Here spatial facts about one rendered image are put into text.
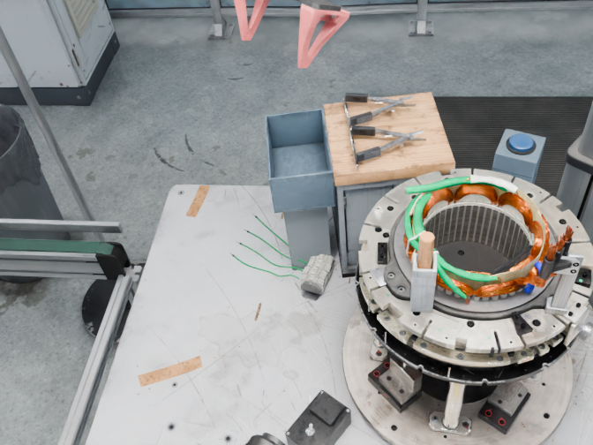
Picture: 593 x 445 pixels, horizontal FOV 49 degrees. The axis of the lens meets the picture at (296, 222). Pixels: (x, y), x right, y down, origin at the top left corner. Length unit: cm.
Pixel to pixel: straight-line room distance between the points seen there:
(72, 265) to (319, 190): 65
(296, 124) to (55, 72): 204
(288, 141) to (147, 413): 55
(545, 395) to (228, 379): 54
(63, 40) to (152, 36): 66
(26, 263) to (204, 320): 49
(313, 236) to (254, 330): 21
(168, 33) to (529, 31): 179
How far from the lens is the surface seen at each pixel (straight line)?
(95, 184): 280
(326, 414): 109
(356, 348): 119
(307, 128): 123
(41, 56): 312
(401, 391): 111
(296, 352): 121
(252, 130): 284
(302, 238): 124
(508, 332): 87
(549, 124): 286
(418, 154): 111
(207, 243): 139
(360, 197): 114
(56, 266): 156
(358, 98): 119
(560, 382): 120
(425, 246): 78
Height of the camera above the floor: 183
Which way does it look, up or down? 49 degrees down
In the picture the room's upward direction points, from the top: 8 degrees counter-clockwise
